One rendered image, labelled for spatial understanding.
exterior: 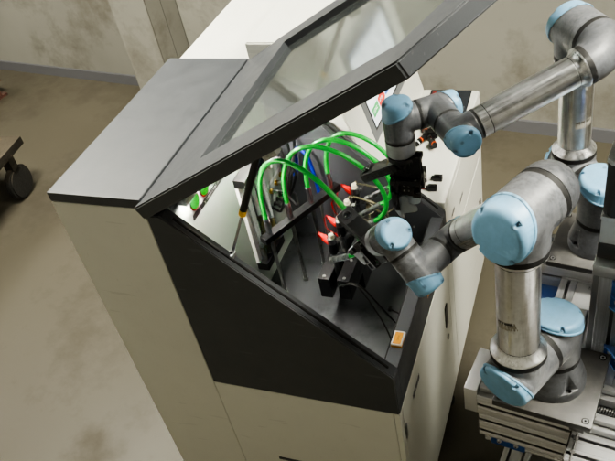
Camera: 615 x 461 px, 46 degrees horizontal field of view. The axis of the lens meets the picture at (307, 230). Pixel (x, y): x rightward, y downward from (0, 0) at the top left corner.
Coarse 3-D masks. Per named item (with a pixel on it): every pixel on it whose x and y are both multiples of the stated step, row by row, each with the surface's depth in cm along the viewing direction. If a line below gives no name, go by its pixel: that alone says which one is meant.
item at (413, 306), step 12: (432, 228) 233; (408, 288) 215; (408, 300) 212; (420, 300) 214; (408, 312) 208; (420, 312) 216; (396, 324) 206; (408, 324) 205; (420, 324) 217; (408, 336) 203; (420, 336) 219; (396, 348) 199; (408, 348) 205; (396, 360) 196; (408, 360) 206; (408, 372) 207
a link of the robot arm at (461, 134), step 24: (600, 24) 166; (576, 48) 165; (600, 48) 163; (552, 72) 164; (576, 72) 164; (600, 72) 164; (504, 96) 166; (528, 96) 164; (552, 96) 165; (456, 120) 167; (480, 120) 165; (504, 120) 166; (456, 144) 164; (480, 144) 166
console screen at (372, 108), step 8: (392, 88) 263; (400, 88) 270; (376, 96) 250; (384, 96) 256; (368, 104) 243; (376, 104) 249; (368, 112) 243; (376, 112) 249; (368, 120) 242; (376, 120) 248; (376, 128) 247; (376, 136) 247
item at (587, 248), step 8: (576, 224) 200; (568, 232) 205; (576, 232) 200; (584, 232) 197; (592, 232) 195; (568, 240) 204; (576, 240) 202; (584, 240) 198; (592, 240) 196; (576, 248) 200; (584, 248) 198; (592, 248) 197; (584, 256) 199; (592, 256) 198
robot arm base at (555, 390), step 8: (568, 368) 162; (576, 368) 164; (584, 368) 168; (552, 376) 164; (560, 376) 164; (568, 376) 164; (576, 376) 165; (584, 376) 167; (552, 384) 165; (560, 384) 164; (568, 384) 166; (576, 384) 165; (584, 384) 167; (544, 392) 167; (552, 392) 166; (560, 392) 165; (568, 392) 167; (576, 392) 166; (544, 400) 168; (552, 400) 167; (560, 400) 166; (568, 400) 167
